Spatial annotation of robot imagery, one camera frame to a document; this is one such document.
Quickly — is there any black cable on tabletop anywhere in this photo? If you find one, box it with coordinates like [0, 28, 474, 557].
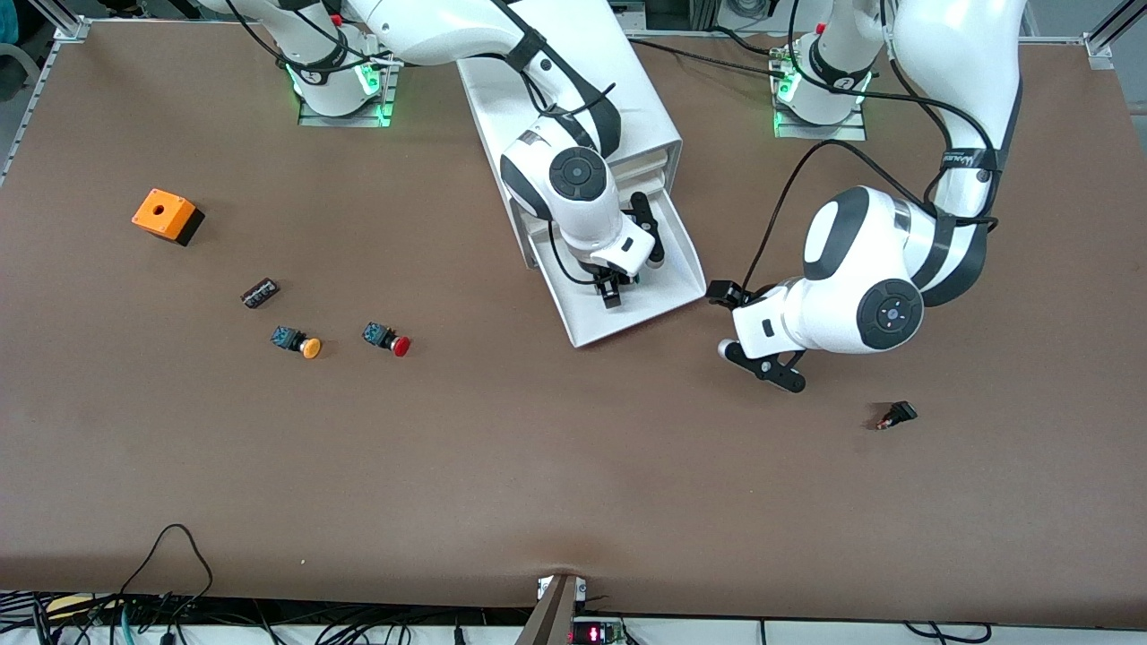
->
[625, 36, 789, 82]

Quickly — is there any tangled cable bundle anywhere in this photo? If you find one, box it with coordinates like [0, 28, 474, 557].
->
[0, 591, 539, 645]

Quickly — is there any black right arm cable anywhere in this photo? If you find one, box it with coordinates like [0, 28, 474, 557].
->
[224, 0, 619, 283]

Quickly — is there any white three-drawer cabinet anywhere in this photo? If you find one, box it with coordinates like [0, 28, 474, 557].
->
[455, 0, 684, 270]

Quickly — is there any black looped cable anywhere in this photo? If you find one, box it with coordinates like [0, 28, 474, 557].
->
[115, 524, 216, 619]

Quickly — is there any brown camera pole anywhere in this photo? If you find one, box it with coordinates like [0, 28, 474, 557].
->
[515, 573, 585, 645]

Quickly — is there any white middle cabinet drawer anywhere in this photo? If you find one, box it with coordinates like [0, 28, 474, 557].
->
[618, 170, 669, 202]

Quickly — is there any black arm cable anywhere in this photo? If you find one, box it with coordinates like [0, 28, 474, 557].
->
[224, 0, 619, 283]
[742, 0, 1000, 292]

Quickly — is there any orange box with black base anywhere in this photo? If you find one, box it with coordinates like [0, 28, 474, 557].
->
[132, 188, 206, 247]

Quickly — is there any white lowest cabinet drawer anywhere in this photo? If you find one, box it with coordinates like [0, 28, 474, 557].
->
[524, 184, 709, 348]

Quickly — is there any long aluminium frame rail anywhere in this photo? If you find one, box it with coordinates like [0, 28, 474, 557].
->
[0, 36, 68, 185]

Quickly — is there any short aluminium frame profile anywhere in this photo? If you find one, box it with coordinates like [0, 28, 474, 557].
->
[27, 0, 91, 41]

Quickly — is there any small device red display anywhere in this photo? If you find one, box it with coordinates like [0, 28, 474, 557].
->
[571, 618, 628, 645]

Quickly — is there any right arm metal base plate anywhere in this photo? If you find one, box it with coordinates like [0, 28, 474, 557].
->
[298, 54, 401, 128]

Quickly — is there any yellow push button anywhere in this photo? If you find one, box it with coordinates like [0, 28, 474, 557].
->
[272, 326, 322, 361]

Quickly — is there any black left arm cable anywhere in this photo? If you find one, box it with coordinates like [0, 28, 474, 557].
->
[742, 0, 1000, 292]

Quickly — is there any white highest cabinet drawer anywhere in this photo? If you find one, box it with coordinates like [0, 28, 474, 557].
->
[609, 150, 669, 182]

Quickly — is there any red push button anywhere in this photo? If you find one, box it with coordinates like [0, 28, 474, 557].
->
[362, 322, 411, 358]

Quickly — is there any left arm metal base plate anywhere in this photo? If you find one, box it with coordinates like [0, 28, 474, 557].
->
[772, 81, 868, 142]

